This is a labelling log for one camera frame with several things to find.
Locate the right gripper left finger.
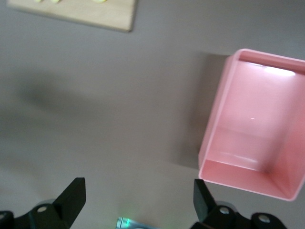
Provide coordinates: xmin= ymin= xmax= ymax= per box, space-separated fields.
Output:
xmin=28 ymin=177 xmax=87 ymax=229

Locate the pink plastic bin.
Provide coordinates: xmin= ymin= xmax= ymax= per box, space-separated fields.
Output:
xmin=198 ymin=48 xmax=305 ymax=202

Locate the wooden cutting board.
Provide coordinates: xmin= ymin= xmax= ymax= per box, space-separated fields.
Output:
xmin=7 ymin=0 xmax=139 ymax=33

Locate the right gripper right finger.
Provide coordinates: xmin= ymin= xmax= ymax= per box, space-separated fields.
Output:
xmin=193 ymin=178 xmax=241 ymax=229

